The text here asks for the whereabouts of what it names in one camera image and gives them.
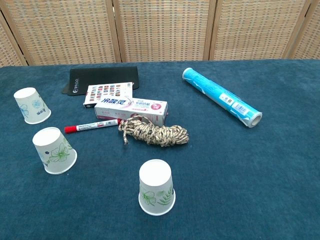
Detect white paper cup green flower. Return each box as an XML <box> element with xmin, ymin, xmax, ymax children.
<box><xmin>32</xmin><ymin>126</ymin><xmax>78</xmax><ymax>175</ymax></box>

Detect white paper cup blue flower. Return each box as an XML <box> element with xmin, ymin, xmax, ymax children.
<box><xmin>13</xmin><ymin>87</ymin><xmax>52</xmax><ymax>125</ymax></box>

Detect white pink toothpaste box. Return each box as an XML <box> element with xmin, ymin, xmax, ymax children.
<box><xmin>94</xmin><ymin>96</ymin><xmax>169</xmax><ymax>128</ymax></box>

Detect white card with pictures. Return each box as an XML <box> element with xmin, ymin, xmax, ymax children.
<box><xmin>82</xmin><ymin>81</ymin><xmax>134</xmax><ymax>109</ymax></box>

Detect blue plastic wrap roll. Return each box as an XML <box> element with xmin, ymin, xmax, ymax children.
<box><xmin>181</xmin><ymin>67</ymin><xmax>263</xmax><ymax>129</ymax></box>

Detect red whiteboard marker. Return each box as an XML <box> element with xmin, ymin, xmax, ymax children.
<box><xmin>64</xmin><ymin>118</ymin><xmax>123</xmax><ymax>134</ymax></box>

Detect woven bamboo folding screen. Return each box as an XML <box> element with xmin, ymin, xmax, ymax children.
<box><xmin>0</xmin><ymin>0</ymin><xmax>320</xmax><ymax>67</ymax></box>

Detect dark blue tablecloth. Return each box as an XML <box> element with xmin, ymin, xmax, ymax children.
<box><xmin>0</xmin><ymin>58</ymin><xmax>320</xmax><ymax>240</ymax></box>

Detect beige braided rope bundle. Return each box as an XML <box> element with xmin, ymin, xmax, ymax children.
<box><xmin>117</xmin><ymin>114</ymin><xmax>190</xmax><ymax>148</ymax></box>

